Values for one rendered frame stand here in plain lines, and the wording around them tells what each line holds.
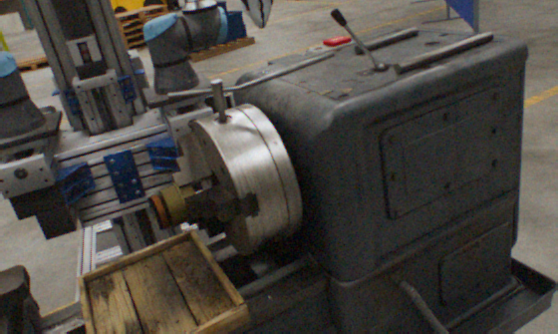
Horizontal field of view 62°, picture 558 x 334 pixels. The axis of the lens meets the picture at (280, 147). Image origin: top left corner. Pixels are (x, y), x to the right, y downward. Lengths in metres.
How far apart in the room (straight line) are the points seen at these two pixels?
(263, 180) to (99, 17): 0.98
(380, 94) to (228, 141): 0.31
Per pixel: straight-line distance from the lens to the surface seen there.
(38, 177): 1.47
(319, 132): 0.85
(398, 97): 0.93
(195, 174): 1.01
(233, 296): 1.00
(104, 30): 1.69
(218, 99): 0.92
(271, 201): 0.90
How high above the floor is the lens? 1.55
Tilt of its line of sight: 24 degrees down
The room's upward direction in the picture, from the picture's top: 11 degrees counter-clockwise
